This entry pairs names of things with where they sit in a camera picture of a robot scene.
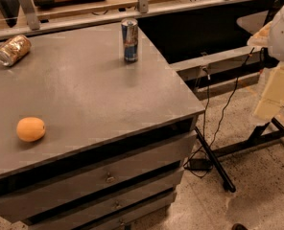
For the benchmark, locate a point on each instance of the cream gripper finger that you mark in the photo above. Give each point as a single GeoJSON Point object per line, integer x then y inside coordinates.
{"type": "Point", "coordinates": [271, 93]}

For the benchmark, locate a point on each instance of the grey metal rail frame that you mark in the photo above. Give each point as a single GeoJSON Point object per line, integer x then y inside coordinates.
{"type": "Point", "coordinates": [109, 11]}

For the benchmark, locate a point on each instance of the orange fruit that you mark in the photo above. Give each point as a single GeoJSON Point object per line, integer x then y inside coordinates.
{"type": "Point", "coordinates": [30, 129]}

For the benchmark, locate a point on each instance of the top drawer knob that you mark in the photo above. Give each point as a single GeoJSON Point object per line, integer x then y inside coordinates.
{"type": "Point", "coordinates": [109, 178]}

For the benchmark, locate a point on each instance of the crumpled orange soda can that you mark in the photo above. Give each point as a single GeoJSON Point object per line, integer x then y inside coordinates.
{"type": "Point", "coordinates": [14, 49]}

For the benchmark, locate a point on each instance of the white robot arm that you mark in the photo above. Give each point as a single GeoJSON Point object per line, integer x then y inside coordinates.
{"type": "Point", "coordinates": [271, 36]}

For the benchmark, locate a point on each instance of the black power adapter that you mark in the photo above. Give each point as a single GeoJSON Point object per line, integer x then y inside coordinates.
{"type": "Point", "coordinates": [200, 165]}

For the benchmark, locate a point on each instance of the blue silver redbull can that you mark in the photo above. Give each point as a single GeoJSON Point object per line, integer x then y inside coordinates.
{"type": "Point", "coordinates": [129, 28]}

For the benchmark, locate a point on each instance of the black metal stand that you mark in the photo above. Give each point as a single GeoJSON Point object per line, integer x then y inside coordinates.
{"type": "Point", "coordinates": [257, 138]}

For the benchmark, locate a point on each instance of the grey drawer cabinet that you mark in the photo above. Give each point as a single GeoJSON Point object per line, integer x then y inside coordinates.
{"type": "Point", "coordinates": [102, 115]}

